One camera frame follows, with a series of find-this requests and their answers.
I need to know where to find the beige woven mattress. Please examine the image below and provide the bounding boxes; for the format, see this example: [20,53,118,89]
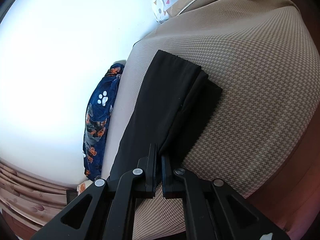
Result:
[102,0,319,239]

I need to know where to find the pink patterned curtain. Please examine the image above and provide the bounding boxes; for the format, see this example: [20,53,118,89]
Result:
[1,164,78,229]

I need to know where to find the floral orange white pillow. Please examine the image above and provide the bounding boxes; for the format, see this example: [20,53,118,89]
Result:
[76,180,92,195]

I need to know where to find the blue dachshund print blanket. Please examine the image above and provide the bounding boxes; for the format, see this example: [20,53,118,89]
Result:
[82,63,125,181]

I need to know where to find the black pants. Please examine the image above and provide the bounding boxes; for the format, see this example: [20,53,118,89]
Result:
[110,50,222,180]

